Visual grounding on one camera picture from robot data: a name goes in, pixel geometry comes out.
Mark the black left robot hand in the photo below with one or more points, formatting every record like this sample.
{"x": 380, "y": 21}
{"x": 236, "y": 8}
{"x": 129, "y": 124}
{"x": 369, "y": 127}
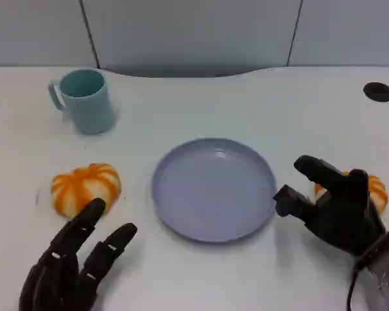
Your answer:
{"x": 60, "y": 272}

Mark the lilac plate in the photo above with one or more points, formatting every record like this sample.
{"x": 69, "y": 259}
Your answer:
{"x": 214, "y": 191}

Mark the pale green mug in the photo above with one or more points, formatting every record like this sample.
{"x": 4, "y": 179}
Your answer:
{"x": 87, "y": 110}

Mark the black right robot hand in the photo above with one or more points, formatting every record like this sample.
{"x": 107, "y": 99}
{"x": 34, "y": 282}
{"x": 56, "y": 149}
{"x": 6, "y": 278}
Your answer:
{"x": 343, "y": 217}

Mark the orange white toy bread roll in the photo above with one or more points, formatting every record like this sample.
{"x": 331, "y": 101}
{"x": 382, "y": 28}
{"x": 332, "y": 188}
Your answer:
{"x": 84, "y": 184}
{"x": 377, "y": 191}

